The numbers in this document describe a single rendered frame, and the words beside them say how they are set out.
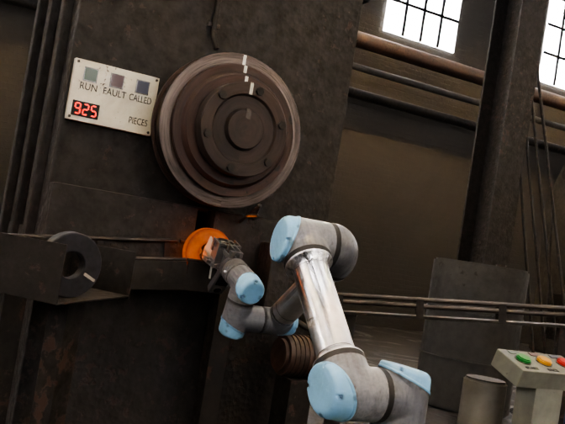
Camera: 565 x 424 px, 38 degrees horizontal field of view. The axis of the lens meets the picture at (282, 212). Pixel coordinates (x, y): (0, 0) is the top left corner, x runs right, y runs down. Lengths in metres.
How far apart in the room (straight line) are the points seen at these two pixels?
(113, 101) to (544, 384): 1.45
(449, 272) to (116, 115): 2.92
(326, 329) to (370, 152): 8.39
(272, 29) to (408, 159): 7.78
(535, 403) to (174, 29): 1.51
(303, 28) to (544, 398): 1.41
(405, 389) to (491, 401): 0.61
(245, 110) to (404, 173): 8.07
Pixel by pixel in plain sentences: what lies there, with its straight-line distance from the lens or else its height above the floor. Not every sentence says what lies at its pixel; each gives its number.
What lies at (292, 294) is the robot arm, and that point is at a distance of 2.20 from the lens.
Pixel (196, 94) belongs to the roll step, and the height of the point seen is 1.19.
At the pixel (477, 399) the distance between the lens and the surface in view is 2.35.
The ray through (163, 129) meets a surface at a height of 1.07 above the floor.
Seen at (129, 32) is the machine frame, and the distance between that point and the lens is 2.58.
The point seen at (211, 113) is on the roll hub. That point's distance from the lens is 2.39.
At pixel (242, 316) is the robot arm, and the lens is 2.25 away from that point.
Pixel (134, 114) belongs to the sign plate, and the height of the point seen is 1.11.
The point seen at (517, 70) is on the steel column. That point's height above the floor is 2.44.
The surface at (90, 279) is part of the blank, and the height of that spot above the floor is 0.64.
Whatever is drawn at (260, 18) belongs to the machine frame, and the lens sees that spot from 2.76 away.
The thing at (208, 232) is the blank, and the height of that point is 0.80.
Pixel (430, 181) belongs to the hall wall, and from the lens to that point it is 10.68.
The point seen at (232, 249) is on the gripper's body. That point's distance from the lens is 2.36.
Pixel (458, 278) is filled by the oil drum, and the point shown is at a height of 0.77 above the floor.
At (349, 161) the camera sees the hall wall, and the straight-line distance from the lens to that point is 9.96.
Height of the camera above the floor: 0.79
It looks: 2 degrees up
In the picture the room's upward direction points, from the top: 9 degrees clockwise
